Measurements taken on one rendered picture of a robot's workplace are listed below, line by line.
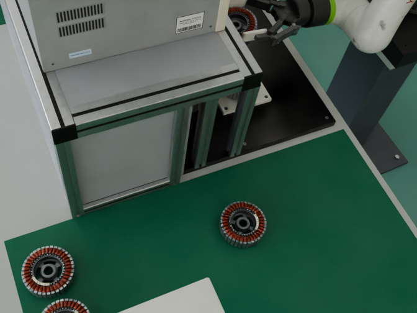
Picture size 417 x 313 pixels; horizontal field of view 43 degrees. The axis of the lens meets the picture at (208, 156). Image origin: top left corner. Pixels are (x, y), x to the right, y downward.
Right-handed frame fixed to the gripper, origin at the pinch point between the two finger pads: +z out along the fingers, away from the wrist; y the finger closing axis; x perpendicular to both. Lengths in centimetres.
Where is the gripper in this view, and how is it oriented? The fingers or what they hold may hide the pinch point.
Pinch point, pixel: (237, 19)
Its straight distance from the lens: 140.8
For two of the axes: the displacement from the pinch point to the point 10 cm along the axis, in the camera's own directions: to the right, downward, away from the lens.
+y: -4.0, -8.2, 4.2
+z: -8.8, 2.2, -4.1
